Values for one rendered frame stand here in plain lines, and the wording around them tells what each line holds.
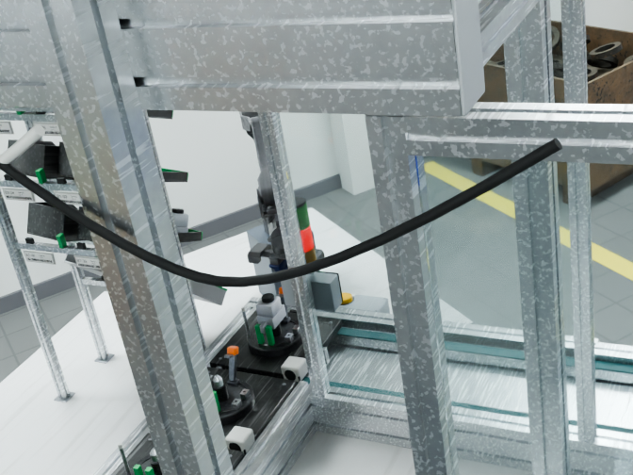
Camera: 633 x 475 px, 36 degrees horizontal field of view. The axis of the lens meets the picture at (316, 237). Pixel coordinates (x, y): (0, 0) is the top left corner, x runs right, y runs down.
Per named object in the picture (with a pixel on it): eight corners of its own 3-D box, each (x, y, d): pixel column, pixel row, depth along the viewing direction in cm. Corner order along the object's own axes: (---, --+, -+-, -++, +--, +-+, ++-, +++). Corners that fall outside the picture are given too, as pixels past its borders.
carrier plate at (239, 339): (258, 314, 249) (256, 307, 248) (343, 325, 238) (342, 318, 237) (210, 368, 230) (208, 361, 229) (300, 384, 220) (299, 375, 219)
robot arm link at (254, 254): (310, 238, 224) (321, 226, 229) (240, 233, 233) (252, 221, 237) (315, 270, 228) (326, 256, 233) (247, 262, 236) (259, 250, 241)
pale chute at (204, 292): (185, 296, 255) (189, 279, 256) (221, 305, 248) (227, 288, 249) (111, 267, 233) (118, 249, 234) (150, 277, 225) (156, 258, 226)
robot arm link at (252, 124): (240, 115, 243) (235, 94, 233) (272, 109, 243) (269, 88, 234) (261, 221, 232) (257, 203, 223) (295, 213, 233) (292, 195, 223)
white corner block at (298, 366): (291, 368, 225) (288, 354, 223) (309, 371, 223) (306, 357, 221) (283, 381, 221) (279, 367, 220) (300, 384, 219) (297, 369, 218)
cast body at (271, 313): (270, 313, 234) (265, 287, 231) (286, 315, 232) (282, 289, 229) (254, 332, 228) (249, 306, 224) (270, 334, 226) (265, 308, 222)
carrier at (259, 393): (207, 372, 229) (196, 328, 223) (298, 387, 218) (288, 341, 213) (151, 438, 211) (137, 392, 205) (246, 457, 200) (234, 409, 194)
